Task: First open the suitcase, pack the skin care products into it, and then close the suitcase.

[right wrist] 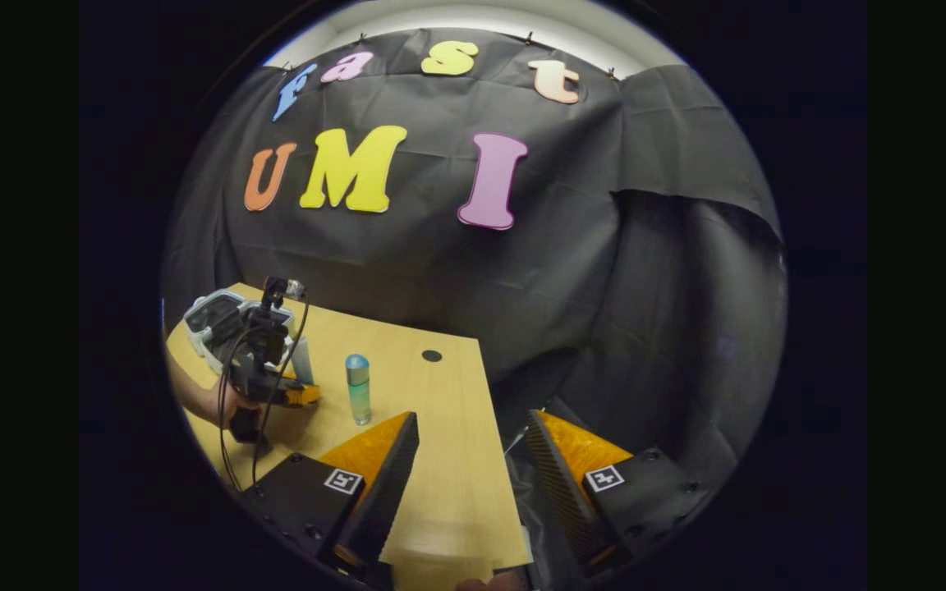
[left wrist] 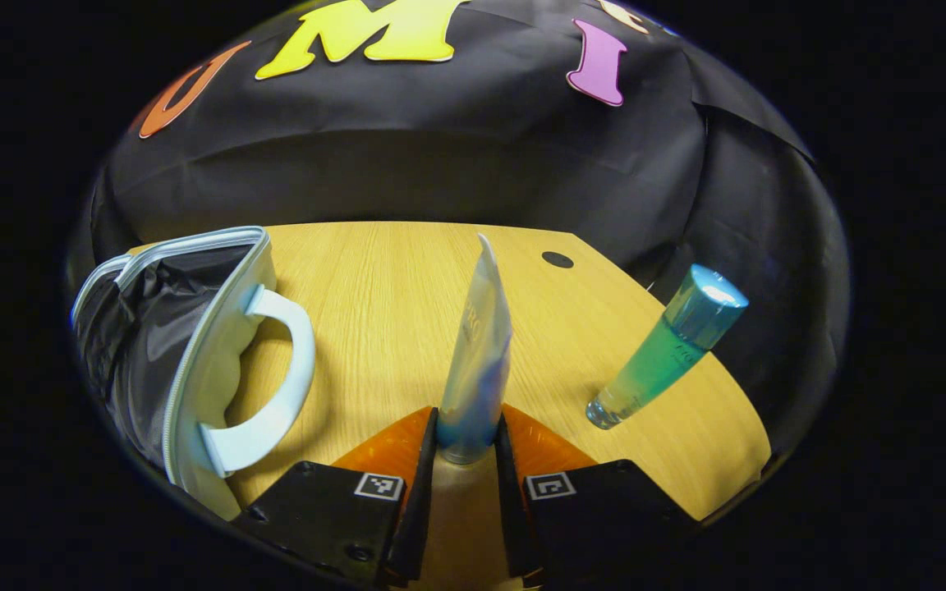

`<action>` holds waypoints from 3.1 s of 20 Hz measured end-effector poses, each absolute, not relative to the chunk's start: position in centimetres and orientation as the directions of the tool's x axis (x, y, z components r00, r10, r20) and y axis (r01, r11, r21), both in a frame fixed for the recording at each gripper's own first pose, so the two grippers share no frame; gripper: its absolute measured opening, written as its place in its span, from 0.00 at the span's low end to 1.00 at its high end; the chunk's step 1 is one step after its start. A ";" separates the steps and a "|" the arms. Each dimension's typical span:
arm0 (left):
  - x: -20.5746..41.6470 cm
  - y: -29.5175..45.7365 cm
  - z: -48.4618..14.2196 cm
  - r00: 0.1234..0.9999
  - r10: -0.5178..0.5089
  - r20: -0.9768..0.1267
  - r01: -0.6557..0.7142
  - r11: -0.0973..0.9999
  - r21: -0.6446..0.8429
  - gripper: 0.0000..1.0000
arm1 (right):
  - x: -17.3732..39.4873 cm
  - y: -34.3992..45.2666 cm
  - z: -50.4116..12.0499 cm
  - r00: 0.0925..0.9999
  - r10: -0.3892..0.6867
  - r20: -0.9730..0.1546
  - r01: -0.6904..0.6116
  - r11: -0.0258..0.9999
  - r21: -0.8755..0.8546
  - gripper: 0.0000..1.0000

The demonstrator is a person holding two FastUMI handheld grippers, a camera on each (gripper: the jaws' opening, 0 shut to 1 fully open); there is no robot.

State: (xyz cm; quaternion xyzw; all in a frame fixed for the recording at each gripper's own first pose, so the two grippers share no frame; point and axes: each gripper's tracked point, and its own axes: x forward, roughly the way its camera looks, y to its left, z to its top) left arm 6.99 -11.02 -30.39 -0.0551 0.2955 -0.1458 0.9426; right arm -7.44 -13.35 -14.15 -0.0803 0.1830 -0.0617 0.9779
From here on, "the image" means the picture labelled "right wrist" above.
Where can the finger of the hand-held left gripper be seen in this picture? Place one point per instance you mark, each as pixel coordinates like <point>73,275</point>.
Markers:
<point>302,396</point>

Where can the light blue suitcase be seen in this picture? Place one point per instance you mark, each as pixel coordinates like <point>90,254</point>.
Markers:
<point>202,320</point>

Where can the black round table grommet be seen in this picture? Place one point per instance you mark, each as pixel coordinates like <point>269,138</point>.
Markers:
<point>432,355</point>

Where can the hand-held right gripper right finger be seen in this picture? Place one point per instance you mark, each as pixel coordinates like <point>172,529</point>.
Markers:
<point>563,492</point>

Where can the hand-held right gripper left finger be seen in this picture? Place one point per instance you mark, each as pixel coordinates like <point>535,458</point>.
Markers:
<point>378,492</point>

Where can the blue capped clear bottle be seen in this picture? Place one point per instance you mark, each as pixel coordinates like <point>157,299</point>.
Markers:
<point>358,390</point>

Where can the black backdrop cloth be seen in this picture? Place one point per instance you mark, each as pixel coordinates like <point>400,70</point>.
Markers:
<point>440,271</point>

